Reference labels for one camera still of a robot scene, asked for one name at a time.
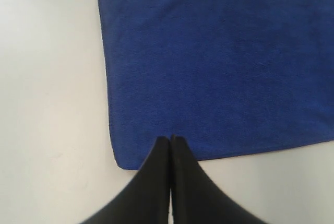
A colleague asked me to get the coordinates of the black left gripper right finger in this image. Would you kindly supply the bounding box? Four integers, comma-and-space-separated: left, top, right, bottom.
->
170, 135, 265, 224

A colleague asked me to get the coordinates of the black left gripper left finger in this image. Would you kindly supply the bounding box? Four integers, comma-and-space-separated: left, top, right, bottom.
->
84, 137, 170, 224

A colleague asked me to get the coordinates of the blue microfibre towel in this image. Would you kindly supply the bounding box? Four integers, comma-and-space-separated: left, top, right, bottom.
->
98, 0, 333, 170

